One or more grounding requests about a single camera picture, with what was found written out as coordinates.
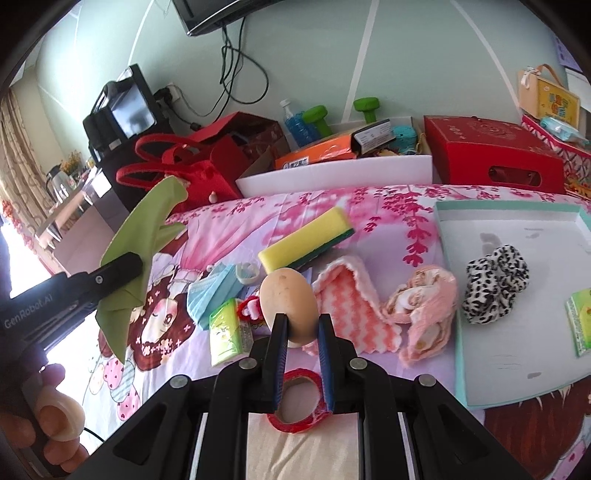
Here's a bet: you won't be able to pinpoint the white foam box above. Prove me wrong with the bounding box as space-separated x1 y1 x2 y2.
235 154 433 199

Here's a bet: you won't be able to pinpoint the orange cardboard box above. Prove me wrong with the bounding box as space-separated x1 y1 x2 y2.
274 134 358 171

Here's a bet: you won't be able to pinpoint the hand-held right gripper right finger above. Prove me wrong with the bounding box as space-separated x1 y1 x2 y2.
316 314 527 480

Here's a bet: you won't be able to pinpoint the dark red open box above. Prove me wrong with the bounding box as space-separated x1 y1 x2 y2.
185 112 291 167

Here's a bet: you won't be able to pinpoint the blue wet wipes pack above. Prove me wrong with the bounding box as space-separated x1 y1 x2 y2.
539 115 591 146

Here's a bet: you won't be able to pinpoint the red fuzzy hair tie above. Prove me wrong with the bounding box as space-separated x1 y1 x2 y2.
236 295 264 330

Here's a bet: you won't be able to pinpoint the yellow green sponge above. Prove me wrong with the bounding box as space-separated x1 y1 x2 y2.
257 206 356 273

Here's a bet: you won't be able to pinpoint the pink baby sock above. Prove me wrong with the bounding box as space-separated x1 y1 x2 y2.
385 264 459 367

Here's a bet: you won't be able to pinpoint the yellow gift box with handle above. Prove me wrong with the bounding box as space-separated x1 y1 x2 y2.
517 65 581 127

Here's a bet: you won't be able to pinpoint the white tray with teal rim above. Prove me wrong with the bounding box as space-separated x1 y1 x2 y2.
433 199 591 408

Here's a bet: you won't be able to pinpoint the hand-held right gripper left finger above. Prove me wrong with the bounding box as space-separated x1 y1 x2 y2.
90 314 289 480

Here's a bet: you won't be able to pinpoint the black hanging cables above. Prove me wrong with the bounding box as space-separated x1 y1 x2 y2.
185 23 269 130

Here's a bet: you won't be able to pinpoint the black screen device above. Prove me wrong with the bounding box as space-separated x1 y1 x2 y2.
83 64 162 167

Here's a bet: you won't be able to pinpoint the teal toy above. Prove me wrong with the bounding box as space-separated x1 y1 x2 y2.
392 124 419 155

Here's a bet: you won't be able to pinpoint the green cloth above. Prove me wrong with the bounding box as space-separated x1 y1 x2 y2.
95 176 190 365

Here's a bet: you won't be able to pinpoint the person's left hand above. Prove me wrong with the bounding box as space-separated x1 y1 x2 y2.
0 363 89 476

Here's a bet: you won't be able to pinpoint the blue liquid plastic bottle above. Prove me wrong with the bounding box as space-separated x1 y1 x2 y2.
279 98 321 151

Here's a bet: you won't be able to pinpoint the small clear tape roll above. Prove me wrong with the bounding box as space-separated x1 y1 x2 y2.
233 261 260 284

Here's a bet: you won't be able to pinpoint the pink white striped towel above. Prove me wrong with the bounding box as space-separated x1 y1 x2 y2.
302 256 407 356

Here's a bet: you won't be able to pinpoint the grey side desk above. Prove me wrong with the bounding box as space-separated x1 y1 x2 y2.
34 166 134 278

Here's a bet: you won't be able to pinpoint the blue face mask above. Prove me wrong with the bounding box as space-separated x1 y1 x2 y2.
187 263 245 329

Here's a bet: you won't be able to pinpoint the black wall television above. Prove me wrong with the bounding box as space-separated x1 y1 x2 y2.
172 0 250 37

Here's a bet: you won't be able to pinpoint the green tissue packet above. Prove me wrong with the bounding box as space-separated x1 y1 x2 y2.
209 298 254 367
566 288 591 358

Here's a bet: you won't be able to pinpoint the red tape ring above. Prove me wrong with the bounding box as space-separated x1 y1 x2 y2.
267 368 332 435

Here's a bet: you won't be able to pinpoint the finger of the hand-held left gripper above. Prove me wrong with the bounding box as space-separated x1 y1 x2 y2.
69 252 144 308

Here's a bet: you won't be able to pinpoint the red felt handbag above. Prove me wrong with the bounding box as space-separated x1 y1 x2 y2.
115 134 243 214

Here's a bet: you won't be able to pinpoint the red gift box with window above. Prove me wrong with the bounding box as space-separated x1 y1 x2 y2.
423 115 566 195

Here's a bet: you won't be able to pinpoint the leopard print scrunchie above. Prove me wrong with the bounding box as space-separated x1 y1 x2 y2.
463 246 531 326

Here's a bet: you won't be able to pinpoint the black box with white label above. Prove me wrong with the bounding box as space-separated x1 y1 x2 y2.
351 119 395 155

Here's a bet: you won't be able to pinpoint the white wall socket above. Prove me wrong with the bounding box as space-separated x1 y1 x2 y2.
157 84 181 112

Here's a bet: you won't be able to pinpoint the red white patterned box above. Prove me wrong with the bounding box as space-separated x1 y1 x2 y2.
522 114 591 195

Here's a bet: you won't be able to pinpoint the green dumbbell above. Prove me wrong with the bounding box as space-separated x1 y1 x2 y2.
302 105 332 138
353 97 380 124

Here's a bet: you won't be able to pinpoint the beige egg-shaped sponge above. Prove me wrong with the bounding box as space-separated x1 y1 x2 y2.
259 268 319 348

